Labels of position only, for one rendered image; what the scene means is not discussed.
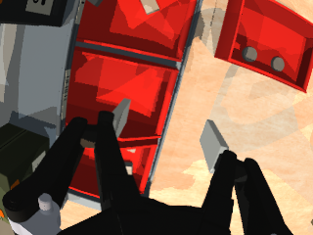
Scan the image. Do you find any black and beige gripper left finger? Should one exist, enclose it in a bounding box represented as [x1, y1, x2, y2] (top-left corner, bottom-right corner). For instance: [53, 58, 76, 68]
[2, 98, 158, 235]

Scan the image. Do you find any olive green tool case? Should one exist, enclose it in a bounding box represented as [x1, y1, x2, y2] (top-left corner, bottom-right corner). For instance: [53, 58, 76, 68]
[0, 123, 50, 225]

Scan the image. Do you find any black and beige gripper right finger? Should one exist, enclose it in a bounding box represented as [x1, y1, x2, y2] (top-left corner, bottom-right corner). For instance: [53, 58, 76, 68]
[196, 119, 293, 235]

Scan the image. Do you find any grey round disc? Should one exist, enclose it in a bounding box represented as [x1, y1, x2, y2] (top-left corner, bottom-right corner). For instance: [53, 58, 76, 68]
[271, 57, 285, 71]
[242, 47, 257, 62]

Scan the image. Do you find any grey metal shelf rack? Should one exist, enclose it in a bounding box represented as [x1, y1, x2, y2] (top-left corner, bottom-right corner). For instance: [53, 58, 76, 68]
[0, 0, 203, 198]

